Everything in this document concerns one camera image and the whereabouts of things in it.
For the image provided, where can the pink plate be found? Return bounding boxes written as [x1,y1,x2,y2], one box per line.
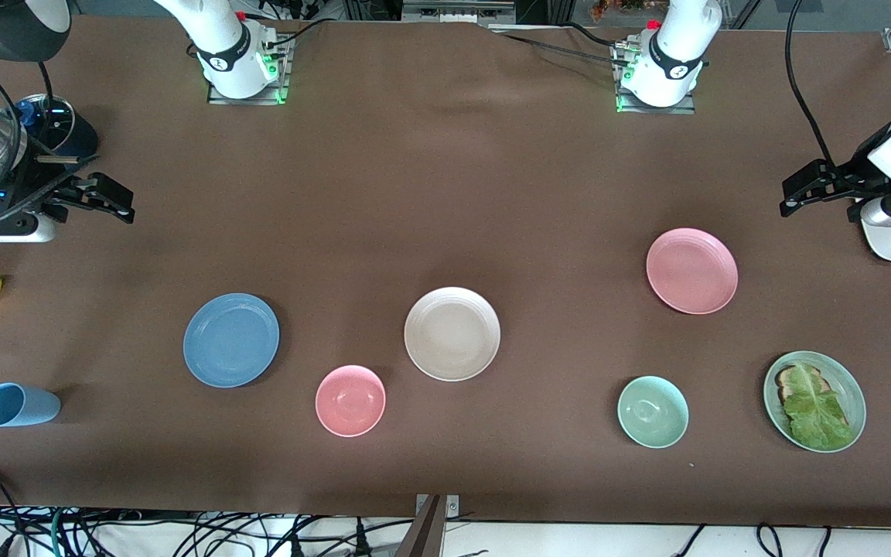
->
[646,227,739,316]

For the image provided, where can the blue plate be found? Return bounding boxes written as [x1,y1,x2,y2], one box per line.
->
[183,292,282,389]

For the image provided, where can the dark blue saucepan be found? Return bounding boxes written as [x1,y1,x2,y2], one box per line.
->
[16,94,100,165]

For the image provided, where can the glass saucepan lid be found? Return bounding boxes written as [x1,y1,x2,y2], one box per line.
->
[16,94,76,158]

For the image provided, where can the toasted bread slice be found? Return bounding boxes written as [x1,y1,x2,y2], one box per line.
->
[775,365,830,403]

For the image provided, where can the green plate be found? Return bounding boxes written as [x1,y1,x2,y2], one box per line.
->
[763,350,868,454]

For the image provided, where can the blue cup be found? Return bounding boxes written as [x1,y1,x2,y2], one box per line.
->
[0,382,62,429]

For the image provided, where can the green lettuce leaf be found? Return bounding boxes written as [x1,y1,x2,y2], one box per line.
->
[781,363,855,452]

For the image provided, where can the green bowl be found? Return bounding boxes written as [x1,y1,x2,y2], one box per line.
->
[617,375,690,450]

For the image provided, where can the pink bowl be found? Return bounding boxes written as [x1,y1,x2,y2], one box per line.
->
[315,364,387,439]

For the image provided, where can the brown table cover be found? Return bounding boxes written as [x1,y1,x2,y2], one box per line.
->
[0,14,891,528]

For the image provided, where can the beige plate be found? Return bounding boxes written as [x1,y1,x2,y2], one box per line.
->
[404,287,502,383]

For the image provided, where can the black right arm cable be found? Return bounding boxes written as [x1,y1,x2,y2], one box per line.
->
[0,35,57,227]

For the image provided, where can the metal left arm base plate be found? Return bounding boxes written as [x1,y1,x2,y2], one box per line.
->
[614,43,698,116]

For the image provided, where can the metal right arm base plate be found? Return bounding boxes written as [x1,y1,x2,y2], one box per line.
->
[207,35,292,106]

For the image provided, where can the black right base cable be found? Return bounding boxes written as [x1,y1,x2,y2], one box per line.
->
[263,15,338,50]

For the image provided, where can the black base cable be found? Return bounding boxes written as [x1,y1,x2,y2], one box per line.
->
[263,15,338,50]
[484,22,633,67]

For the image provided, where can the black left base cable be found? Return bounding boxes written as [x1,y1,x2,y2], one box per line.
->
[484,22,633,67]

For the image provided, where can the aluminium frame bar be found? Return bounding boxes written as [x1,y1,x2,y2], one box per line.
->
[401,0,517,25]

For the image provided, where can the metal bracket with pole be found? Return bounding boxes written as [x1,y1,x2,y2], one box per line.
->
[393,494,462,557]

